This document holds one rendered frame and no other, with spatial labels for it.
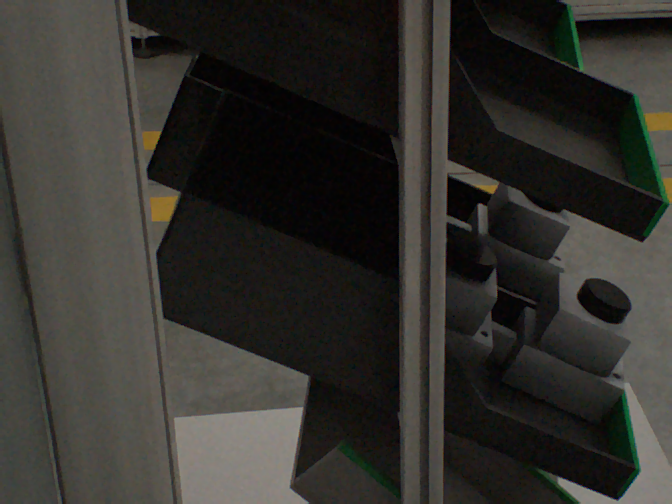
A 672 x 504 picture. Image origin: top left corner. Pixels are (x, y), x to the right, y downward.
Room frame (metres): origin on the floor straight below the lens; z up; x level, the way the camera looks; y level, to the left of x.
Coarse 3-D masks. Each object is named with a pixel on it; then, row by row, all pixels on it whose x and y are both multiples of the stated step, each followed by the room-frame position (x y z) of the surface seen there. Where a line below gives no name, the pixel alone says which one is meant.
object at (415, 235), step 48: (432, 0) 0.54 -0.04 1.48; (432, 48) 0.53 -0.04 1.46; (432, 96) 0.53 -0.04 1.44; (432, 144) 0.53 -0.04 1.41; (432, 192) 0.53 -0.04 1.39; (432, 240) 0.53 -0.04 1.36; (432, 288) 0.53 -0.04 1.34; (432, 336) 0.53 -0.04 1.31; (432, 384) 0.53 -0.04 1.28; (432, 432) 0.53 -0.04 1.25; (432, 480) 0.53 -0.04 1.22
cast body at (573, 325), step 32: (576, 288) 0.64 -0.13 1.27; (608, 288) 0.64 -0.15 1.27; (544, 320) 0.63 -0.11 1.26; (576, 320) 0.61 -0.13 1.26; (608, 320) 0.62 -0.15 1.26; (512, 352) 0.63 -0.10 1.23; (544, 352) 0.62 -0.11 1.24; (576, 352) 0.61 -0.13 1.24; (608, 352) 0.61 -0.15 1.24; (512, 384) 0.62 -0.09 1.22; (544, 384) 0.61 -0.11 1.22; (576, 384) 0.61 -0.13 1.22; (608, 384) 0.61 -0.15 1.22
